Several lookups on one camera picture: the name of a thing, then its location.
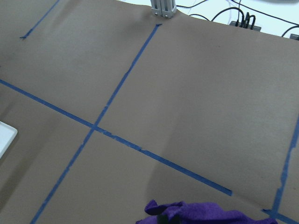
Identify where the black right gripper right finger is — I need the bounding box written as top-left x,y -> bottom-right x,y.
171,216 -> 180,224

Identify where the aluminium frame post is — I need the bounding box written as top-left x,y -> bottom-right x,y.
151,0 -> 177,18

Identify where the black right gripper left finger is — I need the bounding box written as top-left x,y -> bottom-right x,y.
157,215 -> 167,224

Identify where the white rack base tray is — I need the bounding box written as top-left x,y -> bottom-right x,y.
0,121 -> 18,158

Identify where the purple microfiber towel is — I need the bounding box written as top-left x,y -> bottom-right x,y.
136,200 -> 277,224

